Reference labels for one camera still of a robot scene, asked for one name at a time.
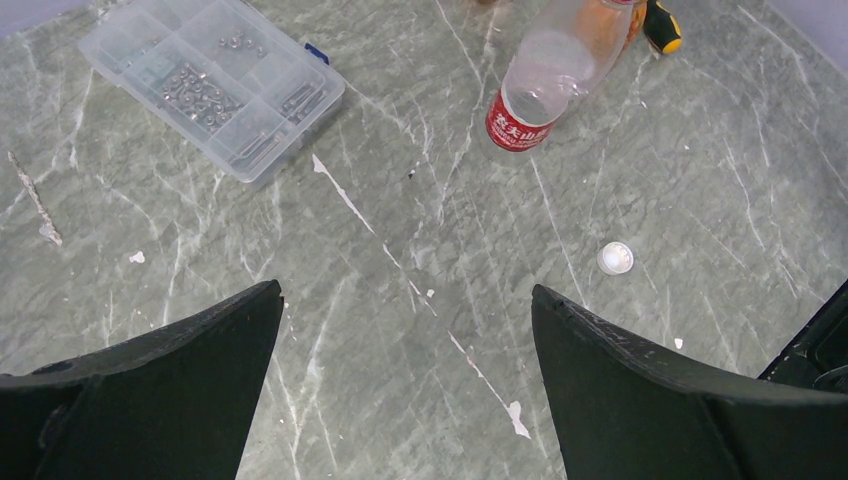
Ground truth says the yellow black screwdriver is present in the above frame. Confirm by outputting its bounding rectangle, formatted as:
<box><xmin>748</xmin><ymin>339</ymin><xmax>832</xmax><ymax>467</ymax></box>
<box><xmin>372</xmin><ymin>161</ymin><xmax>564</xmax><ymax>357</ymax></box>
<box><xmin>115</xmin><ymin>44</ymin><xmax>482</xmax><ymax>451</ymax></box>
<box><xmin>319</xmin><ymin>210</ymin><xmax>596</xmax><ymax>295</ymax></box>
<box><xmin>643</xmin><ymin>0</ymin><xmax>683</xmax><ymax>55</ymax></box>

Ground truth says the clear bottle red label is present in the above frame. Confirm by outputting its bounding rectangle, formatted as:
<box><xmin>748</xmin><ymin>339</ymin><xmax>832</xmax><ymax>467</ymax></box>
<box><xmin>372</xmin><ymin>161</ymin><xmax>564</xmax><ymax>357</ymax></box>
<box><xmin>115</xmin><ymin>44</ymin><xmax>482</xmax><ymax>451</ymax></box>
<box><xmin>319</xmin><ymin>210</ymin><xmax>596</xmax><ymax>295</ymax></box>
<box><xmin>484</xmin><ymin>1</ymin><xmax>616</xmax><ymax>152</ymax></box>

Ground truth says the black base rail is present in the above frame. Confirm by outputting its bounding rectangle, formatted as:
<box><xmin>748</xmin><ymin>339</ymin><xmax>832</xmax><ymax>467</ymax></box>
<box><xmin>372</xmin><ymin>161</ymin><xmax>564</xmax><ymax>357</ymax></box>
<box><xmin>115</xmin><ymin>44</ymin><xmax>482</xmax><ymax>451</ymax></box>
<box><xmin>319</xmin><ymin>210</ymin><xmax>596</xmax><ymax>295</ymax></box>
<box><xmin>758</xmin><ymin>282</ymin><xmax>847</xmax><ymax>394</ymax></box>

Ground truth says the blue white bottle cap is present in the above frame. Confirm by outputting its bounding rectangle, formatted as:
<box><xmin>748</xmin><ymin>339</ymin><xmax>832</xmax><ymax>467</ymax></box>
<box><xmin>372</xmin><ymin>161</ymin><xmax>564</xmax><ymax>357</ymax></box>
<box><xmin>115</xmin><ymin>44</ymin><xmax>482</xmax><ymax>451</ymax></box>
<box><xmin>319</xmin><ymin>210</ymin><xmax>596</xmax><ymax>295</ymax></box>
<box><xmin>596</xmin><ymin>241</ymin><xmax>634</xmax><ymax>276</ymax></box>

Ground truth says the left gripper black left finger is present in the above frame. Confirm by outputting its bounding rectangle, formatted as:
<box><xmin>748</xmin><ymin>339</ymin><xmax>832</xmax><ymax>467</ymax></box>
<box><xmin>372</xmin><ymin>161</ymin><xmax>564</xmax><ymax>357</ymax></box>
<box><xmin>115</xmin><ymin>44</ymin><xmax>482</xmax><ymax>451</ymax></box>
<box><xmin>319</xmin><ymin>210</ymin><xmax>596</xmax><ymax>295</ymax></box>
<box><xmin>1</xmin><ymin>280</ymin><xmax>283</xmax><ymax>479</ymax></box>

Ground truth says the clear plastic screw box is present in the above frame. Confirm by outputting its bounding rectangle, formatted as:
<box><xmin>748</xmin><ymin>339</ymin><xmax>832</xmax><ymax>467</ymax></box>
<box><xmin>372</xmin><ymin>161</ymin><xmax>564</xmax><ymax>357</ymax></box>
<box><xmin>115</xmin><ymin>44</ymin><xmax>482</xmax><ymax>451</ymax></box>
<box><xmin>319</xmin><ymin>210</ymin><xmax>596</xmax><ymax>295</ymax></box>
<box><xmin>78</xmin><ymin>1</ymin><xmax>346</xmax><ymax>186</ymax></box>

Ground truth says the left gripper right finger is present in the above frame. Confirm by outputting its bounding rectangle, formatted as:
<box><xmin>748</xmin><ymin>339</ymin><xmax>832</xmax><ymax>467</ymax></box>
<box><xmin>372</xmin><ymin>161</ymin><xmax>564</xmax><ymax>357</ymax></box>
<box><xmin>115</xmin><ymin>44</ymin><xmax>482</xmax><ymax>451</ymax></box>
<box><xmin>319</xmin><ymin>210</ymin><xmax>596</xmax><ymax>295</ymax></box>
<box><xmin>532</xmin><ymin>285</ymin><xmax>847</xmax><ymax>479</ymax></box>

